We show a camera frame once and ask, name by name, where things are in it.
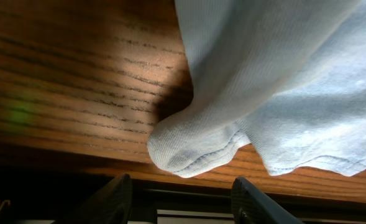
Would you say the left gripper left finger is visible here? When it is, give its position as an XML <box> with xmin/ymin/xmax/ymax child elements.
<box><xmin>53</xmin><ymin>174</ymin><xmax>132</xmax><ymax>224</ymax></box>

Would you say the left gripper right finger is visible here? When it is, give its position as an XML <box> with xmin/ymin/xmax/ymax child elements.
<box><xmin>231</xmin><ymin>177</ymin><xmax>303</xmax><ymax>224</ymax></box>

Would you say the light blue printed t-shirt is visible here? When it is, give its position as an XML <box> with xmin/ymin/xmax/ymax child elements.
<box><xmin>147</xmin><ymin>0</ymin><xmax>366</xmax><ymax>178</ymax></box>

